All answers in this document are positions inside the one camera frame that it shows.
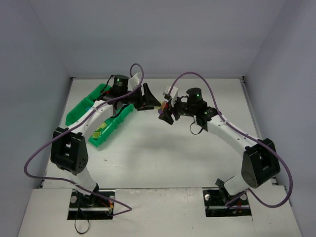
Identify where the lime purple red teal stack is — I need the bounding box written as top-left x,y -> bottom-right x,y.
155,101 -> 167,115

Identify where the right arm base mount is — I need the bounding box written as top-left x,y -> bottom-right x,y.
202,189 -> 252,218

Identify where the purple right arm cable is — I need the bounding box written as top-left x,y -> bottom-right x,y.
169,71 -> 293,210

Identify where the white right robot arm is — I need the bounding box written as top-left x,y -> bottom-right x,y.
159,86 -> 280,197

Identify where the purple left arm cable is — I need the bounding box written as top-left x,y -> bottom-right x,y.
23,63 -> 145,218

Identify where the lime square lego brick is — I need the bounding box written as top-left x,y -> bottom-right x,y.
91,132 -> 101,139

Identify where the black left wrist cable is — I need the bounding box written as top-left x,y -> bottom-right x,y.
110,103 -> 131,119

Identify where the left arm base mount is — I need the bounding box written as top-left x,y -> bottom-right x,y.
67,190 -> 114,220

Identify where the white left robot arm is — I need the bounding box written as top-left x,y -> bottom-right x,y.
50,72 -> 160,196

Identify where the lime rectangular lego brick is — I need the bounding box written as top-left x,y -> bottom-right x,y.
98,122 -> 107,130

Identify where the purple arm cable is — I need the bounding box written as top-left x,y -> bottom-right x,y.
169,71 -> 293,210
23,63 -> 145,218

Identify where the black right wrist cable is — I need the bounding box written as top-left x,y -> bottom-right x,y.
189,118 -> 204,135

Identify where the green divided plastic bin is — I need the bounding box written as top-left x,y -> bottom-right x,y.
65,83 -> 134,148

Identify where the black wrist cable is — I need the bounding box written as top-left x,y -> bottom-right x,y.
189,118 -> 204,135
110,103 -> 131,119

